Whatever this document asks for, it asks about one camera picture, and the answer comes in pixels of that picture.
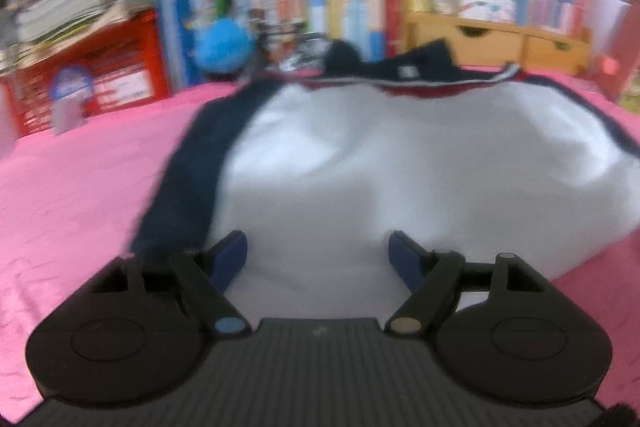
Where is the navy white red jacket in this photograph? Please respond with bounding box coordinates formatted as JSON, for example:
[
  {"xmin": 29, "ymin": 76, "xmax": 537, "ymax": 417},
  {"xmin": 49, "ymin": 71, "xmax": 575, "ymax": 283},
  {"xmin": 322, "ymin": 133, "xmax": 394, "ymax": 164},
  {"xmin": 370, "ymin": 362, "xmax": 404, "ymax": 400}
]
[{"xmin": 131, "ymin": 39, "xmax": 640, "ymax": 308}]

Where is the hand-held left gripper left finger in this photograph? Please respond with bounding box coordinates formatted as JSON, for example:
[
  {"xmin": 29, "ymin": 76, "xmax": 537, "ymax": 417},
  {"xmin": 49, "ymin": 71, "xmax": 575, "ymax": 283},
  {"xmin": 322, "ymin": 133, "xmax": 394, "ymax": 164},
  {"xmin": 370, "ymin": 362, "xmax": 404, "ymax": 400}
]
[{"xmin": 82, "ymin": 230, "xmax": 253, "ymax": 339}]

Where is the pink blanket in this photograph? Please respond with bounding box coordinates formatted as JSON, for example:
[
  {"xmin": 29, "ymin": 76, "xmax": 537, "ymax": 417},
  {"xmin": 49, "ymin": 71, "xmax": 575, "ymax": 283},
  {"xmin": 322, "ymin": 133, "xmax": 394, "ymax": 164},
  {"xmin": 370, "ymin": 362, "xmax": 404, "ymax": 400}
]
[{"xmin": 0, "ymin": 67, "xmax": 640, "ymax": 427}]

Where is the small blue plush ball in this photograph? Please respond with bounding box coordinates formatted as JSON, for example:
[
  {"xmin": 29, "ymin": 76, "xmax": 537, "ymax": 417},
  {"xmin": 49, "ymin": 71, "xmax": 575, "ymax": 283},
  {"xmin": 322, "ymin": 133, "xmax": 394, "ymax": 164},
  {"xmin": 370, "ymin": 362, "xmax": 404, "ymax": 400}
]
[{"xmin": 194, "ymin": 17, "xmax": 257, "ymax": 76}]

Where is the red plastic crate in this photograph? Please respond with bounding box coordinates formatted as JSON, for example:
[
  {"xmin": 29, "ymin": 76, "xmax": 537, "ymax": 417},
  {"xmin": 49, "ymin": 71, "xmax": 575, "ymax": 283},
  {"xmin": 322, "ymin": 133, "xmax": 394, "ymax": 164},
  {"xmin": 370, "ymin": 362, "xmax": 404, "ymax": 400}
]
[{"xmin": 0, "ymin": 9, "xmax": 174, "ymax": 141}]

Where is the pink gift bag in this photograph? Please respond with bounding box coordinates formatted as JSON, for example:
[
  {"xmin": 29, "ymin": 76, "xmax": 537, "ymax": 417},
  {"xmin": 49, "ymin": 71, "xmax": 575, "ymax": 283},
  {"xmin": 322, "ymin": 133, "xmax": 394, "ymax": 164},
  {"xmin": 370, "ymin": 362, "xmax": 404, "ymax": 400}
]
[{"xmin": 586, "ymin": 0, "xmax": 634, "ymax": 104}]

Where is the miniature bicycle model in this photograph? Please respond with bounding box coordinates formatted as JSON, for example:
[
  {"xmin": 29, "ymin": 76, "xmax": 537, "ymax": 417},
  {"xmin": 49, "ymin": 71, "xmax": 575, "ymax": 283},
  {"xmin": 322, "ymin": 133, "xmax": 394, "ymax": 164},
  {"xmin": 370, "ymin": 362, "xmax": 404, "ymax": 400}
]
[{"xmin": 249, "ymin": 18, "xmax": 332, "ymax": 71}]

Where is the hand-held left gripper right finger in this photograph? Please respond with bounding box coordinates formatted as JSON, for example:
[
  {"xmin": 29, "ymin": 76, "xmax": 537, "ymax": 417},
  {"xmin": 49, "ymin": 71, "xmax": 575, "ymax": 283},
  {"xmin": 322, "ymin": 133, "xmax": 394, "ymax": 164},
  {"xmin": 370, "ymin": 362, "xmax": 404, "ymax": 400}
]
[{"xmin": 384, "ymin": 230, "xmax": 551, "ymax": 339}]

